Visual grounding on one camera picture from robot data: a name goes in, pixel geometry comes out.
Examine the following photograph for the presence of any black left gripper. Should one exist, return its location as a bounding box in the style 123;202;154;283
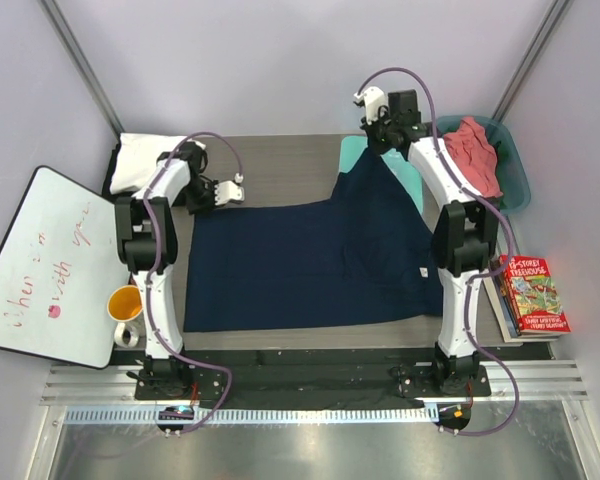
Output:
181;179;225;218

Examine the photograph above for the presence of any navy blue t shirt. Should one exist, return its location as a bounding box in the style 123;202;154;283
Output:
184;151;443;332

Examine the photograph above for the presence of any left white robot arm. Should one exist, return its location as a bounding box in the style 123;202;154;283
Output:
111;139;219;360

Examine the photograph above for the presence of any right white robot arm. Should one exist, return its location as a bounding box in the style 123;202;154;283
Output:
354;86;499;395

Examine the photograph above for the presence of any teal instruction mat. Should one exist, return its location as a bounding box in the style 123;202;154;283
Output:
338;135;424;214

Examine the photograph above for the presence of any folded white t shirt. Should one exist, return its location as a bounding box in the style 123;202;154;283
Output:
107;133;184;195

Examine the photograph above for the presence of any pink crumpled t shirt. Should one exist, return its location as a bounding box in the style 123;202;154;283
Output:
443;116;503;198

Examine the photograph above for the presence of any folded black t shirt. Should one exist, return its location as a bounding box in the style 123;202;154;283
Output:
101;143;132;203

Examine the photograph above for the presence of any green t shirt in bin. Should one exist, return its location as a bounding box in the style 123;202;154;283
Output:
494;141;511;210

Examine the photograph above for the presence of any white mug orange inside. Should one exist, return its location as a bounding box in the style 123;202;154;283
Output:
107;285;145;348

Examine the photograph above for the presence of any teal plastic bin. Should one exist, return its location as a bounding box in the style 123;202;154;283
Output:
437;115;531;215

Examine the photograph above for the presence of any white dry-erase board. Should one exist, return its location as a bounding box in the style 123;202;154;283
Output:
0;166;129;369

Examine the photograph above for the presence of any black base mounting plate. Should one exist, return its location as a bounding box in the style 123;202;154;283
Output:
134;348;492;410

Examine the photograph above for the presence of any red storey house book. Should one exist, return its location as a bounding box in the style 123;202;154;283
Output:
491;255;571;337

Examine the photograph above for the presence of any book under red book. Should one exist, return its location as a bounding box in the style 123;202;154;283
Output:
483;275;561;343

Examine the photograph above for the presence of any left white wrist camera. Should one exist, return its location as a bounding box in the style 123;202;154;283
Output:
213;173;245;207

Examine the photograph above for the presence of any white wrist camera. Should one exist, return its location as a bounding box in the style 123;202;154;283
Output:
353;86;388;125
213;173;245;207

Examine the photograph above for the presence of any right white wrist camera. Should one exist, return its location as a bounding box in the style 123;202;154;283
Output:
353;86;388;125

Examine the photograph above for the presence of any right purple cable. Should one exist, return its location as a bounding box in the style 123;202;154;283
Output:
354;67;520;437

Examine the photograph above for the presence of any purple cable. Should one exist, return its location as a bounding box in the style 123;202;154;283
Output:
142;131;246;436
354;67;520;437

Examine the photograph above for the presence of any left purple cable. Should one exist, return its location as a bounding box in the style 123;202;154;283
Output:
142;131;246;436

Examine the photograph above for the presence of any perforated white cable duct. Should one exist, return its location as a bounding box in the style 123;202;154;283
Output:
64;404;439;427

